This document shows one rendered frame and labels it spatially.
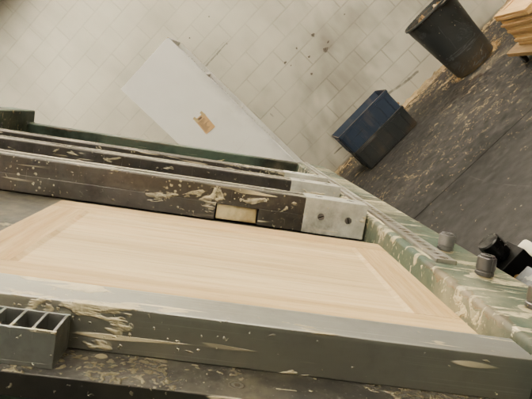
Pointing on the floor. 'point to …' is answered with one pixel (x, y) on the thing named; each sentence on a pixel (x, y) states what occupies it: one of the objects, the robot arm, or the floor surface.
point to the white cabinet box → (199, 106)
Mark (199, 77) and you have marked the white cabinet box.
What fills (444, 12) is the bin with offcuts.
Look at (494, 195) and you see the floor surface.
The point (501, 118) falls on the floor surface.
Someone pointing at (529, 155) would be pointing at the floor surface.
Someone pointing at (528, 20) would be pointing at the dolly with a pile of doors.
